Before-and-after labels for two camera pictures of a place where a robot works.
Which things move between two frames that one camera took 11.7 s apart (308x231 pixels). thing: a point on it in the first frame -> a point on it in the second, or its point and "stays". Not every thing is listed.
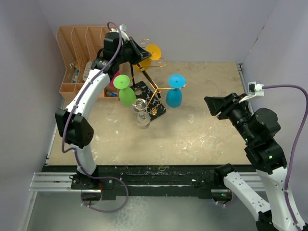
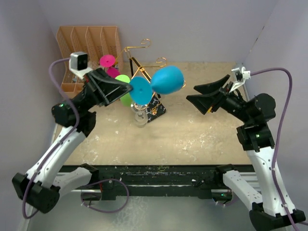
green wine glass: (127, 96) stays
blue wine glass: (174, 96) -> (166, 80)
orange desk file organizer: (79, 44) stays
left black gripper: (138, 56) -> (98, 80)
